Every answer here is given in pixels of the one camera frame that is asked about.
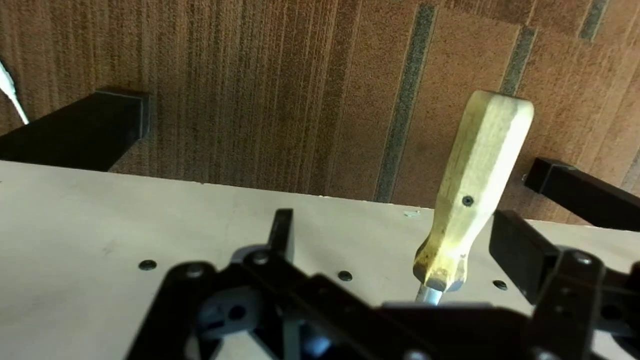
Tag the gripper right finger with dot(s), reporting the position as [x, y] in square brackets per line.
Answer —
[567, 305]

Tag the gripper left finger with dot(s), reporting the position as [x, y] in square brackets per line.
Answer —
[272, 290]

